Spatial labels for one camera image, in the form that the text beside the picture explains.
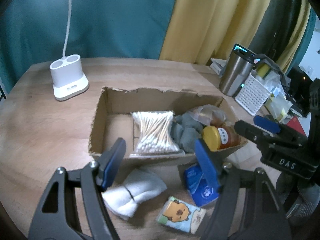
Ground blue Vinda tissue pack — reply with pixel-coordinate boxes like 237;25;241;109
183;164;219;207

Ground stainless steel tumbler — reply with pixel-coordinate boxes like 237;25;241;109
219;43;255;97

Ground teal curtain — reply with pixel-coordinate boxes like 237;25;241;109
1;0;176;92

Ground white perforated basket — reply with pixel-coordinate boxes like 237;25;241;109
235;74;271;116

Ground torn cardboard box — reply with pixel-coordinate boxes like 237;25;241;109
88;87;238;166

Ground yellow green sponge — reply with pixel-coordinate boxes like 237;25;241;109
257;63;271;78

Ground grey knitted socks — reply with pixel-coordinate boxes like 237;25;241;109
170;112;204;153

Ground yellow lid jar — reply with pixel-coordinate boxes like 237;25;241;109
202;126;241;152

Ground yellow curtain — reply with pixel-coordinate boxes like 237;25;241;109
159;0;271;64

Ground cotton swab bag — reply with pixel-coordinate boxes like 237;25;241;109
130;111;185;158

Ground white socks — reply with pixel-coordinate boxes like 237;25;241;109
102;169;167;220

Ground clear plastic snack bag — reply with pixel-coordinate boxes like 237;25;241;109
187;105;233;127

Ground red box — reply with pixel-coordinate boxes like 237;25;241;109
286;116;306;136

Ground white desk lamp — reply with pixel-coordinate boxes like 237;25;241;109
49;0;89;101

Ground black monitor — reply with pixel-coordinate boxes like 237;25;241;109
287;67;313;117

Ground cartoon tissue pack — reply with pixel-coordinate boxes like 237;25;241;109
156;196;207;234

